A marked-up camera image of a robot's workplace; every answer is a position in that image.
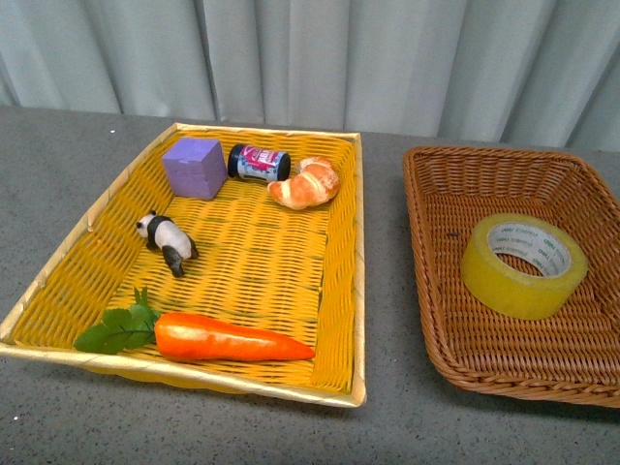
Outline orange toy carrot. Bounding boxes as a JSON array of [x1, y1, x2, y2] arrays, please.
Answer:
[[74, 289, 315, 361]]

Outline yellow packing tape roll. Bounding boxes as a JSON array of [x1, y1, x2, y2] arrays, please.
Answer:
[[460, 213, 588, 320]]

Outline toy panda figurine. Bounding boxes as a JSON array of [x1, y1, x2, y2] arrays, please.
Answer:
[[136, 210, 199, 278]]

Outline purple foam cube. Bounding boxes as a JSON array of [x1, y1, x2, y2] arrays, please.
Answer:
[[161, 137, 228, 200]]

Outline toy croissant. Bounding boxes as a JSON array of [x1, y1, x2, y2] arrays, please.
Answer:
[[267, 157, 341, 210]]

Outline brown wicker basket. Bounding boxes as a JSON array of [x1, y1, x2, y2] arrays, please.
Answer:
[[403, 146, 619, 408]]

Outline white pleated curtain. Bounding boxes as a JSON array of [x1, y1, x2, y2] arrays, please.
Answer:
[[1, 1, 619, 151]]

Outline yellow woven basket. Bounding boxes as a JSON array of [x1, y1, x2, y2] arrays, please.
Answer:
[[1, 123, 366, 408]]

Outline small black-lidded jar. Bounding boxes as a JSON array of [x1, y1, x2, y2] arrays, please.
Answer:
[[228, 143, 292, 182]]

